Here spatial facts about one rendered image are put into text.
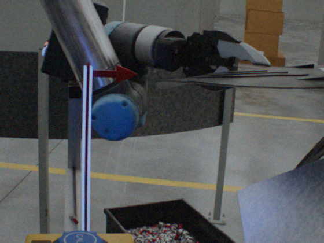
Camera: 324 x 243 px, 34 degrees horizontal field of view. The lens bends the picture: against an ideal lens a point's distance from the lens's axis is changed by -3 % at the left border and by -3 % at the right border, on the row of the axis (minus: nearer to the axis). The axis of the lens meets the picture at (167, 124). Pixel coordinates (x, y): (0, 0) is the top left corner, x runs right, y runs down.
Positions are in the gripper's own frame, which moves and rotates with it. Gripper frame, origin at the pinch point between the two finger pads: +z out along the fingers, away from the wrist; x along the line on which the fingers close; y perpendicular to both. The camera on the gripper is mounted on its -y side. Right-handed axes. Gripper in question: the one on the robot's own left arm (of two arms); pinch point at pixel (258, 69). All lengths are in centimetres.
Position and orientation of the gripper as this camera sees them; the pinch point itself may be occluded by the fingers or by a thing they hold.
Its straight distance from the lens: 79.5
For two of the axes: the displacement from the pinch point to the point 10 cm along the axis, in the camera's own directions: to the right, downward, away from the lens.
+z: 7.2, 2.3, -6.5
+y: 6.8, -0.5, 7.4
